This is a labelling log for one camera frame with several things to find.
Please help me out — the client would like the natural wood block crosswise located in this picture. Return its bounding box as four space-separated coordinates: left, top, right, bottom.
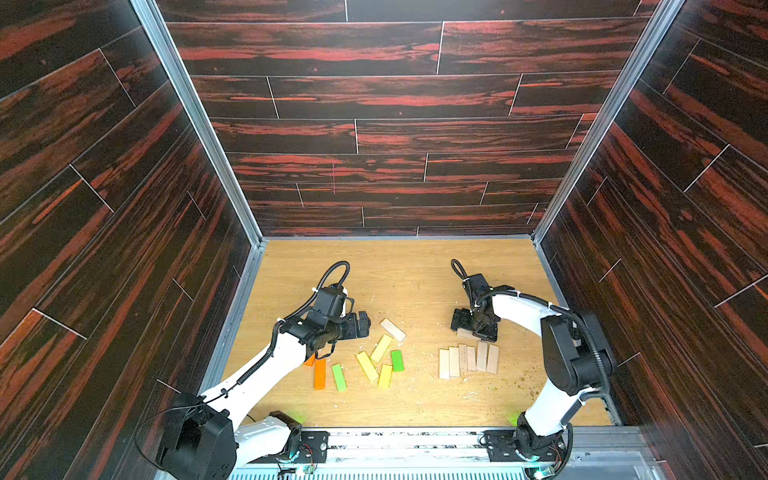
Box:
457 328 479 340

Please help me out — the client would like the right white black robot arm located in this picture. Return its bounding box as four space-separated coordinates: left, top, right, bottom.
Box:
451 259 616 479

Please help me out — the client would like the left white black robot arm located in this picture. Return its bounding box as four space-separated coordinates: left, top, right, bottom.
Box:
151 260 371 479

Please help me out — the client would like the upper yellow block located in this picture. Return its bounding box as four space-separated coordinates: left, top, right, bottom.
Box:
370 335 393 363

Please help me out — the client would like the left yellow block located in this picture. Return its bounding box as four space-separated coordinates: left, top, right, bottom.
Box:
356 351 379 383

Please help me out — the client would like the short green block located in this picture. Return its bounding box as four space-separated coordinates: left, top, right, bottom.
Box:
391 350 405 372

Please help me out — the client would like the lower orange block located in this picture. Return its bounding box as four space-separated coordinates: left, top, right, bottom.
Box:
313 359 327 390

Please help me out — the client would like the small yellow block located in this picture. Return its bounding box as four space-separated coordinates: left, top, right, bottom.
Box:
378 364 393 390

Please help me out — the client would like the long light green block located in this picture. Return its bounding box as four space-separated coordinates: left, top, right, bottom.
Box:
331 364 348 392

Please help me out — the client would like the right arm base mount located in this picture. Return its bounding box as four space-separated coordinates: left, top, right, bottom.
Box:
481 426 571 463

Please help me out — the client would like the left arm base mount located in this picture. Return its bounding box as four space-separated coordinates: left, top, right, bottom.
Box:
270 411 329 464

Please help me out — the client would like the aluminium front rail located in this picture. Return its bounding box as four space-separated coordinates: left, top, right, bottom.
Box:
230 427 668 479

